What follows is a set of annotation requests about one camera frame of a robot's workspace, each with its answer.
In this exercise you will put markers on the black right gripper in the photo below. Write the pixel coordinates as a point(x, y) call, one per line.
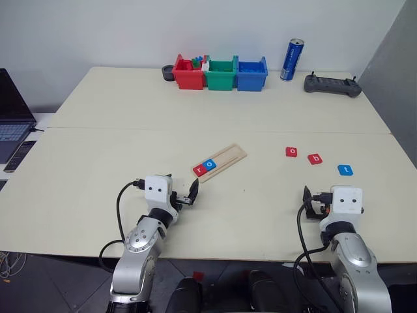
point(321, 207)

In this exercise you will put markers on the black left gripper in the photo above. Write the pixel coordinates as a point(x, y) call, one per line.
point(182, 201)

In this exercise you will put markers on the red letter tile r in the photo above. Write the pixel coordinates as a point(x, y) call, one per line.
point(199, 169)

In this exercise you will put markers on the blue letter tile o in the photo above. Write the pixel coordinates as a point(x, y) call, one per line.
point(209, 164)

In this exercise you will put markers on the red letter tile b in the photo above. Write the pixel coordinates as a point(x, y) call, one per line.
point(315, 159)

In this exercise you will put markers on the blue letter tile t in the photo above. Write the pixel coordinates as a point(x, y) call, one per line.
point(345, 169)

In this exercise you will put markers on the red letter tile o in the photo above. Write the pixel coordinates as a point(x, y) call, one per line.
point(291, 152)

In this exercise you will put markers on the wooden letter tray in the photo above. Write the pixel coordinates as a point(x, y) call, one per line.
point(228, 156)

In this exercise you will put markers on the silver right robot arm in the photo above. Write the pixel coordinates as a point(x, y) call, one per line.
point(358, 270)

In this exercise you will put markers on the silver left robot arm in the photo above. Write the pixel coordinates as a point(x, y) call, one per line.
point(137, 254)

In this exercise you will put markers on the red floor marker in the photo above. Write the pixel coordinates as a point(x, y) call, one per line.
point(197, 276)

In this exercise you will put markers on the dark rounded shape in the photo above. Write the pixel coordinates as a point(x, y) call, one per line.
point(184, 296)
point(265, 293)

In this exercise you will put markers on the red plastic bin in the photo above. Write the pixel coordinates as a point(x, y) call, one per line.
point(189, 78)

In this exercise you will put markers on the green plastic bin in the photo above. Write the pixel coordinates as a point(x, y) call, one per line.
point(221, 80)

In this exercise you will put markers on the black round container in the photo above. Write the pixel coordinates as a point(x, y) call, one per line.
point(167, 73)

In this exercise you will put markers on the grey remote controller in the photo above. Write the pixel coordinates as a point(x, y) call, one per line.
point(332, 85)

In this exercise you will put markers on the green toy brick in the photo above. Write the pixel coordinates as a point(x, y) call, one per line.
point(196, 63)

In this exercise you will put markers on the white and red toy brick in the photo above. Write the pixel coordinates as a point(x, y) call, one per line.
point(205, 63)

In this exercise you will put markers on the blue plastic bin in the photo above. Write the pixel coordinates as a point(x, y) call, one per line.
point(251, 80)

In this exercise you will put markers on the blue drink can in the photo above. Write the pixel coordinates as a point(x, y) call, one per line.
point(291, 60)

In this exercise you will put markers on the dark laptop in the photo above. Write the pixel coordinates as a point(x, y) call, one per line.
point(13, 124)

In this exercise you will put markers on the black flat device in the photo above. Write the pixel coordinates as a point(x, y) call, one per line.
point(2, 184)

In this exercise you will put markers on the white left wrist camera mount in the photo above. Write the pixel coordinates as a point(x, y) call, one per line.
point(156, 190)

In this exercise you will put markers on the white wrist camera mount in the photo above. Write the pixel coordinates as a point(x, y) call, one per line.
point(347, 200)
point(156, 190)

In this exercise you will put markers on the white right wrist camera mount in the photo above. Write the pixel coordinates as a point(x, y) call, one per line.
point(347, 200)

